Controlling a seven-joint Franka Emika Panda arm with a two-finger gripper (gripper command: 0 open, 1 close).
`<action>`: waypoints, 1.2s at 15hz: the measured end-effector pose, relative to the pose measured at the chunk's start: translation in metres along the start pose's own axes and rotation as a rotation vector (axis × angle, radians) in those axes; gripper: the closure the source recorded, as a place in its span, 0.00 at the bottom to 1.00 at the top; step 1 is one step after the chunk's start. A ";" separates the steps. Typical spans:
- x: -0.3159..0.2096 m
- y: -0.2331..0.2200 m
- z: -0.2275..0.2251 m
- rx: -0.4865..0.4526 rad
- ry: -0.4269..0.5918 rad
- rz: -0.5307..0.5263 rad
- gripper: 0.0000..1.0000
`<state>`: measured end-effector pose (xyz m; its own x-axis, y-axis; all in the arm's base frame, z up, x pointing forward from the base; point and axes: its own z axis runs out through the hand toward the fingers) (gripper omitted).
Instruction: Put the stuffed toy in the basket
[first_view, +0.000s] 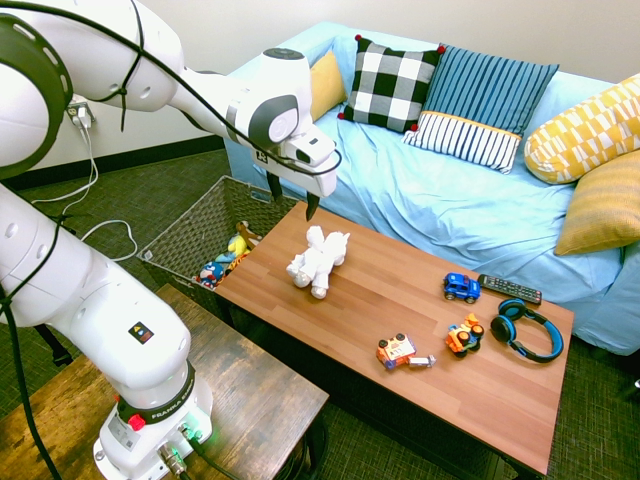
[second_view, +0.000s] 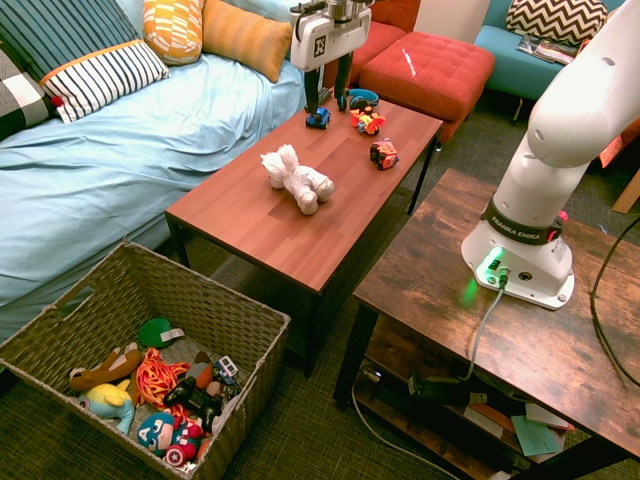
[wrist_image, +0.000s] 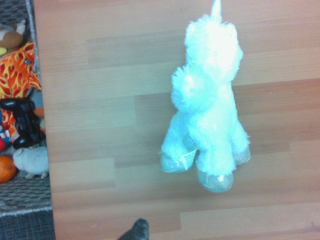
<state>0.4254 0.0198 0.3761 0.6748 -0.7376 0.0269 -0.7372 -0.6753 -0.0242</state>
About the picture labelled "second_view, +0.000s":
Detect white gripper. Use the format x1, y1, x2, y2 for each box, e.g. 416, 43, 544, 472
289, 0, 374, 115

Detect white stuffed toy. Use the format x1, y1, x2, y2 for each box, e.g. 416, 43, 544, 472
259, 143, 336, 216

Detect blue toy car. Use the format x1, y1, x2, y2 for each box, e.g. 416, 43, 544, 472
305, 106, 332, 130

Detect orange toy vehicle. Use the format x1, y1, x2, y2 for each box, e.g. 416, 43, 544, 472
349, 107, 387, 136

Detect red orange toy truck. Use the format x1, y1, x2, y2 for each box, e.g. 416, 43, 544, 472
369, 138, 400, 171

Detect woven wicker basket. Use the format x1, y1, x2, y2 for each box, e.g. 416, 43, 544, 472
0, 239, 292, 480

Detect green plush toy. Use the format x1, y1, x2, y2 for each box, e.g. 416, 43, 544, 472
137, 317, 186, 351

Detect small dark toy truck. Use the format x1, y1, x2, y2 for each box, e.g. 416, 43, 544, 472
192, 351, 241, 399

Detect flame print plush toy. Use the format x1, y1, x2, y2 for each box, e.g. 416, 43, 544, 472
134, 348, 192, 416

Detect yellow blue plush toy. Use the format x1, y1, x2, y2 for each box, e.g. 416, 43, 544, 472
77, 379, 136, 436

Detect blue black headphones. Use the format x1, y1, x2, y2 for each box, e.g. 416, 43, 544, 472
346, 88, 380, 112

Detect red armchair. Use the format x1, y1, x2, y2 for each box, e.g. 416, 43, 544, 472
322, 0, 421, 91

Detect orange ribbed pillow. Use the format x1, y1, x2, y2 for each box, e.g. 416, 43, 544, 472
201, 0, 294, 84

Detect red tufted ottoman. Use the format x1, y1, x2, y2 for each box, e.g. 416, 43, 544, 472
358, 30, 496, 144

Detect reddish wood coffee table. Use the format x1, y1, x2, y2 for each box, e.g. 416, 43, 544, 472
164, 97, 444, 379

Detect yellow white patterned pillow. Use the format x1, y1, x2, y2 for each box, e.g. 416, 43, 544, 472
142, 0, 206, 67

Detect teal sofa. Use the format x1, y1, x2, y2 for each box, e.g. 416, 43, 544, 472
472, 0, 626, 104

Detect light blue sofa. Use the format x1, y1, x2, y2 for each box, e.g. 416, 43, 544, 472
0, 0, 309, 346

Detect white navy striped pillow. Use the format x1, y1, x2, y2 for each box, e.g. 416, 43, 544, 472
39, 39, 171, 125

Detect stack of magazines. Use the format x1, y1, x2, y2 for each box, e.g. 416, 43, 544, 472
514, 32, 582, 66

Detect black white chevron pillow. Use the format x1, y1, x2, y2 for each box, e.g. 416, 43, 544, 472
505, 0, 610, 49

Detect dark blue striped pillow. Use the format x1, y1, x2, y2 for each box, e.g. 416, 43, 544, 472
0, 0, 144, 84

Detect rustic brown side table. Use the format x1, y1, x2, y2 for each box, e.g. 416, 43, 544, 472
333, 167, 640, 480

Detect black white checkered pillow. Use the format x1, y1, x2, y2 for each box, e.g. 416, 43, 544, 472
0, 47, 64, 144

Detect black device on shelf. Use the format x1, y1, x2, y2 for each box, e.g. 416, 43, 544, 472
407, 374, 489, 407

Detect black game controller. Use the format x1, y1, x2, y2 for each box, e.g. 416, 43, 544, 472
163, 375, 224, 421

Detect brown plush dog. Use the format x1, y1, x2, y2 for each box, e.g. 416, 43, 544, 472
68, 342, 144, 392

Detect Captain America plush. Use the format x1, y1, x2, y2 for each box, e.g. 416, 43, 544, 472
137, 409, 204, 469

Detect green paper sheet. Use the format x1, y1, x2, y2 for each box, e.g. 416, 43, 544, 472
509, 414, 560, 457

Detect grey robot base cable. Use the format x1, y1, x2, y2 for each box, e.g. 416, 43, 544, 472
349, 287, 507, 480

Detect black cable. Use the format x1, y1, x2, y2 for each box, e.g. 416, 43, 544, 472
589, 214, 640, 389

